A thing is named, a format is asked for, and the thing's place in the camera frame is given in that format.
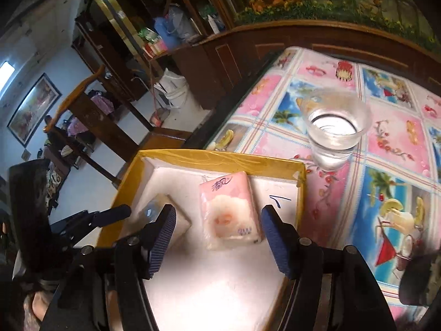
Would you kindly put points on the printed tablecloth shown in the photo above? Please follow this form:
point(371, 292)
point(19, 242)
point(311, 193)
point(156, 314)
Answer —
point(389, 138)

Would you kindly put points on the yellow cardboard box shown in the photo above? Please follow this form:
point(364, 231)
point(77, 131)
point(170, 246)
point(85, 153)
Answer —
point(206, 157)

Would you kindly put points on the grey thermos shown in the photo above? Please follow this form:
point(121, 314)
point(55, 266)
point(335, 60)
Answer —
point(182, 24)

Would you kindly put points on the clear plastic cup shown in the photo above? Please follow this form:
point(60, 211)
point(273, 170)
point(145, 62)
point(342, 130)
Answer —
point(330, 144)

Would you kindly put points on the white bucket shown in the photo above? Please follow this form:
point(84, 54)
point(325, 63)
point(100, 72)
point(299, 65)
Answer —
point(170, 91)

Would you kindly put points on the artificial flower display case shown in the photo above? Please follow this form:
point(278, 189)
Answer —
point(327, 0)

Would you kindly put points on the gold framed glass cabinet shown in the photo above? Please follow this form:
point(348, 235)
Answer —
point(113, 17)

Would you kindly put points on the framed wall picture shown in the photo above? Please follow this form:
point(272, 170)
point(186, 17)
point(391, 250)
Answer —
point(34, 108)

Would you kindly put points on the person's left forearm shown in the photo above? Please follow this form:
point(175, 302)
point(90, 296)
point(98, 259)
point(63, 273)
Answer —
point(36, 307)

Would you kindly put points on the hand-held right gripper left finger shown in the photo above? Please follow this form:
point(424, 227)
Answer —
point(162, 238)

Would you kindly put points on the pink box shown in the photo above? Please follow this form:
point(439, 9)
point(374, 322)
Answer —
point(155, 49)

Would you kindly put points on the pink tissue pack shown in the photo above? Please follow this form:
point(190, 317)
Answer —
point(227, 210)

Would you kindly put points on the ceiling light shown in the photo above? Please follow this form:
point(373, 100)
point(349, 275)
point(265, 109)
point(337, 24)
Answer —
point(5, 71)

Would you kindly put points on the blue thermos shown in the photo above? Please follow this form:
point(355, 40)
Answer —
point(165, 32)

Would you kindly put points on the white spray bottle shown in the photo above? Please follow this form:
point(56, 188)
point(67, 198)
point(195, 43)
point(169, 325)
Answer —
point(214, 24)

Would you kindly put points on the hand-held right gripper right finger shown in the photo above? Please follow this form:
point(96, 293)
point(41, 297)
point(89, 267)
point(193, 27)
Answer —
point(275, 244)

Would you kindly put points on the wooden counter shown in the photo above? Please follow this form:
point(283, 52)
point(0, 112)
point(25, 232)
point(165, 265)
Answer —
point(241, 51)

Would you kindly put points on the white wrapped tissue pack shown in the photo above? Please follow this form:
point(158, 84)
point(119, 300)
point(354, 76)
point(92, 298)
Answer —
point(181, 220)

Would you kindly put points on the green packet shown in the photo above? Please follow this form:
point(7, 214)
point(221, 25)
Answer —
point(148, 35)

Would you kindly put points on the pink clothed dining table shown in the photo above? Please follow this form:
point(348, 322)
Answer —
point(101, 103)

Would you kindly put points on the patterned sofa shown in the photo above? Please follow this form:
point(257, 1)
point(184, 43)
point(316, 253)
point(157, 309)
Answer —
point(55, 179)

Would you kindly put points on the dark carved wooden chair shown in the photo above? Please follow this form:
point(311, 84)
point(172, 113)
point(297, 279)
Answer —
point(29, 186)

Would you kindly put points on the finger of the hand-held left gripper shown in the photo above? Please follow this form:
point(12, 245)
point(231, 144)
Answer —
point(103, 215)

